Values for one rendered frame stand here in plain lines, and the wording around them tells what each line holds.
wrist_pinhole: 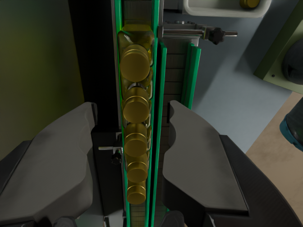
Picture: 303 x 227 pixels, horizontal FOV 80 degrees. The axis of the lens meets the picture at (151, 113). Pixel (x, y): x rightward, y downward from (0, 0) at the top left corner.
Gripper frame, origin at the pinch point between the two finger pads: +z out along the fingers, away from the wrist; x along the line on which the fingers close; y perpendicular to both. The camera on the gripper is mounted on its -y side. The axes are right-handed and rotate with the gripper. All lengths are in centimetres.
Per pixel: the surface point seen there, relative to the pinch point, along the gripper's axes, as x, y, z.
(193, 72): 12.5, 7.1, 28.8
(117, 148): -6.6, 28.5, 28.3
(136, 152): -0.3, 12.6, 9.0
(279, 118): 127, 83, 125
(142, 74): 0.8, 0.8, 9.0
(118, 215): -11, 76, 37
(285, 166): 157, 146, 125
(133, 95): -0.4, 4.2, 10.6
